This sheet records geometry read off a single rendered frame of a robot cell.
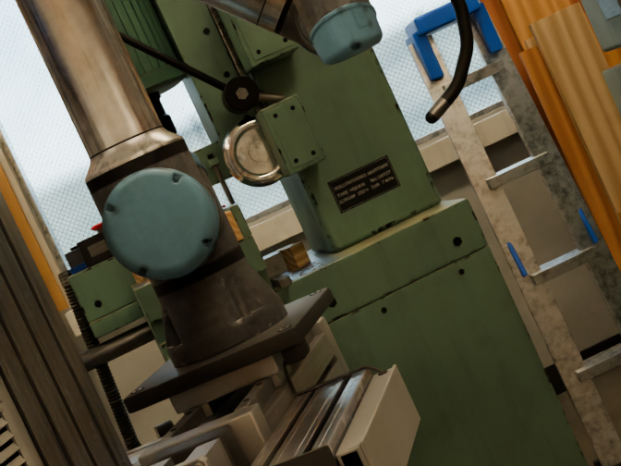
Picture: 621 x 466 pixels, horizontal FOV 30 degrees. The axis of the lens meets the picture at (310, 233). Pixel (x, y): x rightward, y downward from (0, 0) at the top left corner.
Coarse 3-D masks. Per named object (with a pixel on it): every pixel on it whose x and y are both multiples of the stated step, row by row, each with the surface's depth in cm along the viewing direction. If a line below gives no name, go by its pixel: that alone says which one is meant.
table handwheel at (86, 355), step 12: (144, 324) 208; (120, 336) 207; (132, 336) 207; (144, 336) 207; (96, 348) 207; (108, 348) 206; (120, 348) 207; (132, 348) 208; (84, 360) 206; (96, 360) 206; (108, 360) 207
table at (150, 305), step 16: (240, 240) 188; (256, 256) 189; (144, 288) 185; (128, 304) 208; (144, 304) 185; (160, 304) 186; (96, 320) 205; (112, 320) 205; (128, 320) 206; (96, 336) 205
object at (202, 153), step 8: (216, 144) 208; (192, 152) 208; (200, 152) 208; (208, 152) 208; (216, 152) 208; (200, 160) 208; (208, 168) 208; (224, 168) 209; (208, 176) 208; (216, 176) 208; (224, 176) 209; (232, 176) 209
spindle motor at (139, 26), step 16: (112, 0) 200; (128, 0) 202; (144, 0) 205; (112, 16) 201; (128, 16) 201; (144, 16) 203; (128, 32) 201; (144, 32) 202; (160, 32) 206; (128, 48) 201; (160, 48) 204; (144, 64) 202; (160, 64) 203; (144, 80) 201; (160, 80) 202; (176, 80) 206
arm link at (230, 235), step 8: (200, 168) 137; (208, 184) 137; (216, 200) 134; (224, 216) 138; (224, 224) 137; (224, 232) 136; (232, 232) 138; (216, 240) 135; (224, 240) 136; (232, 240) 137; (216, 248) 135; (224, 248) 136; (232, 248) 137; (216, 256) 135; (152, 280) 137; (160, 280) 135; (168, 280) 135
